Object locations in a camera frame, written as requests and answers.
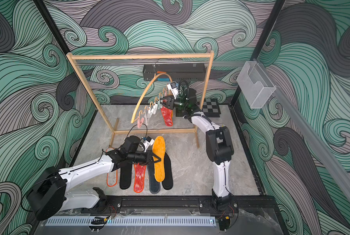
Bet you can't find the black wall tool shelf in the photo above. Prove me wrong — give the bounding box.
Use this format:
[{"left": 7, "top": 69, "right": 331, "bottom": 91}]
[{"left": 143, "top": 63, "right": 206, "bottom": 82}]

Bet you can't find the clear plastic wall bin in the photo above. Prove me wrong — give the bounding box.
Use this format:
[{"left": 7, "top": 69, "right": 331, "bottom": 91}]
[{"left": 237, "top": 61, "right": 276, "bottom": 109}]

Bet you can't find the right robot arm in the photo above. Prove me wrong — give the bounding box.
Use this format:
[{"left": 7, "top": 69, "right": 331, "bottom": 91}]
[{"left": 160, "top": 89, "right": 234, "bottom": 212}]

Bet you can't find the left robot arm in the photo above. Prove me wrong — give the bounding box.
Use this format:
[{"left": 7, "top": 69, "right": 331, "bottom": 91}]
[{"left": 26, "top": 136, "right": 166, "bottom": 221}]

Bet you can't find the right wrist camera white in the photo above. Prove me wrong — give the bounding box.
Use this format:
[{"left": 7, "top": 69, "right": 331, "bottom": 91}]
[{"left": 167, "top": 82, "right": 179, "bottom": 99}]

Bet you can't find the wooden clothes rack frame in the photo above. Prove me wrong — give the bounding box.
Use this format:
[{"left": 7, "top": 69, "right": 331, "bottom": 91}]
[{"left": 66, "top": 51, "right": 215, "bottom": 147}]

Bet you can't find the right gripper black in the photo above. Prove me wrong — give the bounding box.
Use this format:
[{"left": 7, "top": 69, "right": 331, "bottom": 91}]
[{"left": 161, "top": 95, "right": 191, "bottom": 111}]

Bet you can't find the curved wooden clip hanger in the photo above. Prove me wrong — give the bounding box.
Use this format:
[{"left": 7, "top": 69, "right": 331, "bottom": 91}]
[{"left": 130, "top": 72, "right": 173, "bottom": 124}]

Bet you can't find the black white chessboard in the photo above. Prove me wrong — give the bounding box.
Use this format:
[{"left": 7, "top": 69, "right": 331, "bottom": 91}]
[{"left": 201, "top": 98, "right": 221, "bottom": 118}]

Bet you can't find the white slotted cable duct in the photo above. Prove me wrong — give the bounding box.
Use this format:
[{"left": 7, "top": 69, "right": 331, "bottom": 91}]
[{"left": 45, "top": 215, "right": 217, "bottom": 227}]

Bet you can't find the black insole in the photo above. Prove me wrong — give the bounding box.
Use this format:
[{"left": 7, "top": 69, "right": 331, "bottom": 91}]
[
  {"left": 162, "top": 153, "right": 174, "bottom": 190},
  {"left": 120, "top": 164, "right": 132, "bottom": 190}
]

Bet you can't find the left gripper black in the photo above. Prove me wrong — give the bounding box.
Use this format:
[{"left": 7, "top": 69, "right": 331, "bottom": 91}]
[{"left": 127, "top": 151, "right": 161, "bottom": 165}]

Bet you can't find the grey insole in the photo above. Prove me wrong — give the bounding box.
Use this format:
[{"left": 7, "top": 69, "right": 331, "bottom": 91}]
[{"left": 148, "top": 168, "right": 161, "bottom": 194}]

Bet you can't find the red patterned insole front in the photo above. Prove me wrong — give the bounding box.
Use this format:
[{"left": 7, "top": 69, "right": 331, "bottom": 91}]
[{"left": 106, "top": 148, "right": 119, "bottom": 188}]

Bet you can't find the red patterned insole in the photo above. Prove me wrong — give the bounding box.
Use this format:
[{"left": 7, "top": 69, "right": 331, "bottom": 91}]
[
  {"left": 106, "top": 148, "right": 119, "bottom": 188},
  {"left": 161, "top": 107, "right": 173, "bottom": 126},
  {"left": 133, "top": 164, "right": 146, "bottom": 193}
]

